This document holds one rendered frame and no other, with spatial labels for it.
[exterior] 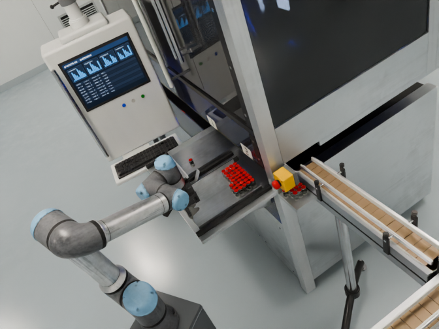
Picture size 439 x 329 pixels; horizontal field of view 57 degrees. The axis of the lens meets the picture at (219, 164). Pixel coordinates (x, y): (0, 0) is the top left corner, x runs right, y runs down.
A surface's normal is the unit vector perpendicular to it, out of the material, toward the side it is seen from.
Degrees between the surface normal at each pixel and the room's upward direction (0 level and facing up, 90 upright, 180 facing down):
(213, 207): 0
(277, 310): 0
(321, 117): 90
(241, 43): 90
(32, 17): 90
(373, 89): 90
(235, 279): 0
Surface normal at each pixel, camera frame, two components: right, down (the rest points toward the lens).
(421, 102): 0.48, 0.47
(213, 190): -0.29, -0.72
